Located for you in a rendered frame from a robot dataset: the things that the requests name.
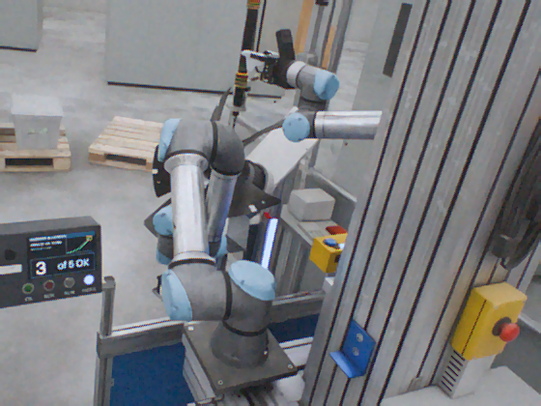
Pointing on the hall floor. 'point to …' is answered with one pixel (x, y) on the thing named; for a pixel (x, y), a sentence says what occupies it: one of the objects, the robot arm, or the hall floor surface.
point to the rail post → (101, 381)
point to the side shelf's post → (298, 269)
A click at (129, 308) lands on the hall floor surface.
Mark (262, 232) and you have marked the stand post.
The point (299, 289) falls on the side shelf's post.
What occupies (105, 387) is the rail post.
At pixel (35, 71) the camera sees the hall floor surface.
